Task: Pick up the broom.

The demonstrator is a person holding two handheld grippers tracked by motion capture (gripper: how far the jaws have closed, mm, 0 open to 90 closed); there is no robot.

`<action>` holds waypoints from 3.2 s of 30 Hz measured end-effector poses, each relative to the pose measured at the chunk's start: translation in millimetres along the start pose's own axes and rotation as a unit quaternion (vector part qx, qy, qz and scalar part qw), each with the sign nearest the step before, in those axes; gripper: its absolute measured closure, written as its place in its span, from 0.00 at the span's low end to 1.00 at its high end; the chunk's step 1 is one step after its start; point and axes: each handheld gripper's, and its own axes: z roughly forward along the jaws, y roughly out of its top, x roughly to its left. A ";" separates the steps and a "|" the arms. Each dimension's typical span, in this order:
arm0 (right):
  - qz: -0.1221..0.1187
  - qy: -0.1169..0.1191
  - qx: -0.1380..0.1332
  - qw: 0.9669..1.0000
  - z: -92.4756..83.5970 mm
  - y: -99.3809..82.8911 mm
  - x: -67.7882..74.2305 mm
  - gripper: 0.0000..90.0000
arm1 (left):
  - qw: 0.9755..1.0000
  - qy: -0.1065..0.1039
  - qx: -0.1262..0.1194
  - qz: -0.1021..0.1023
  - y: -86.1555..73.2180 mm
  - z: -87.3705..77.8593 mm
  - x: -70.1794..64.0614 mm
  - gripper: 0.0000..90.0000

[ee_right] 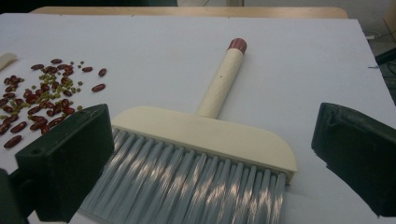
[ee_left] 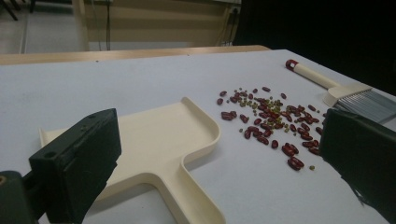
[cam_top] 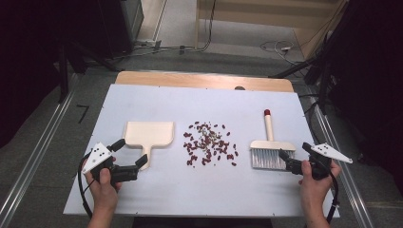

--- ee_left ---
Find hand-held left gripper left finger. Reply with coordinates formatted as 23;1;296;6
28;107;122;224

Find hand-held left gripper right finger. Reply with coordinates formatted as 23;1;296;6
318;107;396;224

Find cream brush with red tip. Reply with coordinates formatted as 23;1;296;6
285;59;396;125

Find cream plastic dustpan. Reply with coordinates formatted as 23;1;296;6
38;96;227;224

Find pile of red and green beans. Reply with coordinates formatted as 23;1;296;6
216;86;328;172

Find white board sheet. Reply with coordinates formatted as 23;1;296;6
0;49;396;224

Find wooden table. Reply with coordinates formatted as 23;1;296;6
0;45;272;66

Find beige wooden platform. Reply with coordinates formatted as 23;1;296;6
72;0;241;52

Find black stand leg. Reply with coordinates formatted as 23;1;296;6
0;0;19;21

